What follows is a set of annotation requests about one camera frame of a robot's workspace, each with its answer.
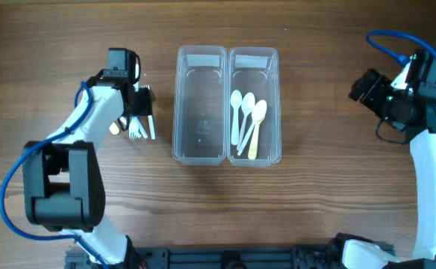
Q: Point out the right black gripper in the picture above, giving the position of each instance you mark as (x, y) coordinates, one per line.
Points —
(369, 90)

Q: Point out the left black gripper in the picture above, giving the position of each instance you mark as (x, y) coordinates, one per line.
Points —
(143, 101)

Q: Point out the white plastic spoon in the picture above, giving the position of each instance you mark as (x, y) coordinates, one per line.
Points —
(247, 106)
(235, 101)
(258, 113)

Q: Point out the yellow plastic spoon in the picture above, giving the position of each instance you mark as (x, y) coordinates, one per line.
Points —
(253, 146)

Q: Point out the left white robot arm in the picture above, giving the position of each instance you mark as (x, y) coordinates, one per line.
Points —
(62, 182)

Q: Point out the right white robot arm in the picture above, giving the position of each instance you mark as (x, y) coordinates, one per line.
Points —
(421, 139)

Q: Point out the left clear plastic container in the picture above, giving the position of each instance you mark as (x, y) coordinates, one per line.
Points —
(199, 112)

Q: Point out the clear plastic container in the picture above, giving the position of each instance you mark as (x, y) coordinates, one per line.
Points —
(256, 70)
(199, 112)

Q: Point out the right clear plastic container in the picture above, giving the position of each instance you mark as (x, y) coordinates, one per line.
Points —
(256, 70)

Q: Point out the white plastic fork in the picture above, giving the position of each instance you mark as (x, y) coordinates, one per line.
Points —
(123, 121)
(141, 129)
(151, 125)

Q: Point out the light blue plastic fork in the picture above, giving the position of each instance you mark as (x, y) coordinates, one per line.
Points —
(134, 132)

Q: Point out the yellow plastic fork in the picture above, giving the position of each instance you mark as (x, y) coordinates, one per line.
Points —
(114, 129)

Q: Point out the black aluminium base frame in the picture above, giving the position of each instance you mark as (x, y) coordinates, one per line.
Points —
(342, 251)

